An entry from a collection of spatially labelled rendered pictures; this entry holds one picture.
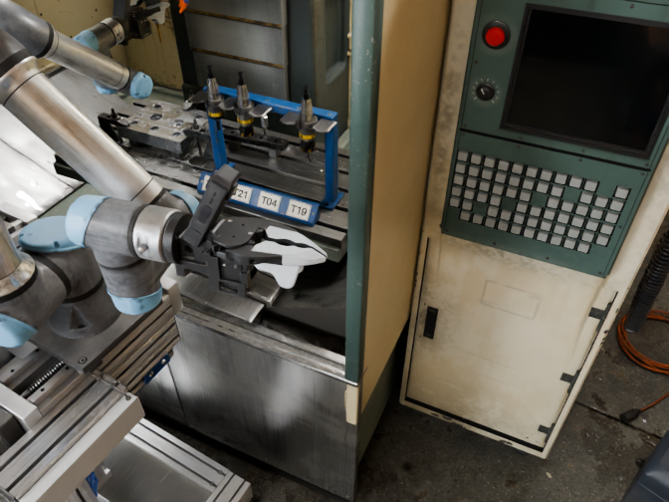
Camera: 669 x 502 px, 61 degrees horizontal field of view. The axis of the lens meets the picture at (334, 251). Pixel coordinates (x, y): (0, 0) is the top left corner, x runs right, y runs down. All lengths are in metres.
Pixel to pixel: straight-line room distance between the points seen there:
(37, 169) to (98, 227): 1.96
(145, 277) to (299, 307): 0.98
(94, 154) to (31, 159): 1.87
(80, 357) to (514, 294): 1.19
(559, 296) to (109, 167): 1.27
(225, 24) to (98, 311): 1.57
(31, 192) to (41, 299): 1.60
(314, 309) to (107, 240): 1.05
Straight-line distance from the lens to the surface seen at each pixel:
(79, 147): 0.95
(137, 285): 0.89
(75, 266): 1.17
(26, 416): 1.26
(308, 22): 2.38
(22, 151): 2.84
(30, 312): 1.10
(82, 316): 1.25
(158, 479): 2.16
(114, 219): 0.81
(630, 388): 2.81
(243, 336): 1.67
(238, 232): 0.75
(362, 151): 1.05
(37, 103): 0.96
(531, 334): 1.89
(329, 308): 1.75
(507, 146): 1.45
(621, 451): 2.61
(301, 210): 1.85
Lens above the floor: 2.07
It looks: 42 degrees down
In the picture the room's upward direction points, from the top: straight up
